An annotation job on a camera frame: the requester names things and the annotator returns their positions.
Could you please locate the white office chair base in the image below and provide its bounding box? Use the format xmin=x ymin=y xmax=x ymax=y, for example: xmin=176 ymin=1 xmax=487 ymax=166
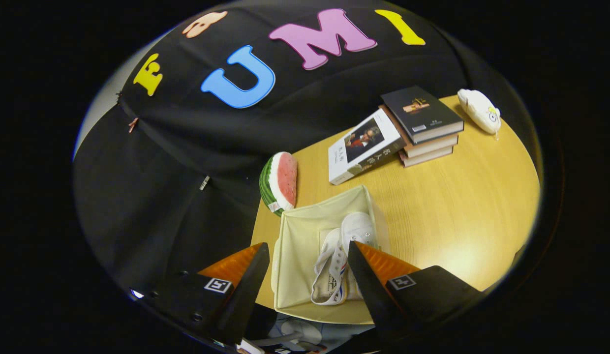
xmin=258 ymin=320 xmax=324 ymax=351

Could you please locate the white book with portrait cover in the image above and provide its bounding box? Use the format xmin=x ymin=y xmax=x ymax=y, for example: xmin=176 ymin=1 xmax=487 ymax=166
xmin=328 ymin=108 xmax=406 ymax=186

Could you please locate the white canvas shoe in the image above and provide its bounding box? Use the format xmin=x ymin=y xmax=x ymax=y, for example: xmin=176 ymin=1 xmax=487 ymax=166
xmin=310 ymin=228 xmax=349 ymax=306
xmin=340 ymin=211 xmax=379 ymax=301

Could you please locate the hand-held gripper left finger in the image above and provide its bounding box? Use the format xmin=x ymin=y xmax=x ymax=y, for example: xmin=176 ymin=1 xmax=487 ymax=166
xmin=138 ymin=242 xmax=271 ymax=346

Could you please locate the black hardcover book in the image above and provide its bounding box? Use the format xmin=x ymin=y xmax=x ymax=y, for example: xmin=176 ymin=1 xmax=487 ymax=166
xmin=381 ymin=85 xmax=465 ymax=145

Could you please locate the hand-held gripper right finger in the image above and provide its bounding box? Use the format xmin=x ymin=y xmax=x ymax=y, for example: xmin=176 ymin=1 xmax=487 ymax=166
xmin=347 ymin=240 xmax=485 ymax=346

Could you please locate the white plush toy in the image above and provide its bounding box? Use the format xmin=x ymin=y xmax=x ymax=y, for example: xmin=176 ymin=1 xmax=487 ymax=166
xmin=457 ymin=88 xmax=502 ymax=136

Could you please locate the watermelon slice plush toy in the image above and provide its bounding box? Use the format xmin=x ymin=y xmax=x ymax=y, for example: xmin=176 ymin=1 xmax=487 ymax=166
xmin=259 ymin=151 xmax=299 ymax=217

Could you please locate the cream fabric storage box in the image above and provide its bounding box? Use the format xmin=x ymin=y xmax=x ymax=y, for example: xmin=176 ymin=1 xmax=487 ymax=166
xmin=271 ymin=184 xmax=390 ymax=325

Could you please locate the brown book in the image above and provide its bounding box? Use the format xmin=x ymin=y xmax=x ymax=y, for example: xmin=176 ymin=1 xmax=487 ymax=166
xmin=398 ymin=146 xmax=454 ymax=168
xmin=379 ymin=104 xmax=459 ymax=159

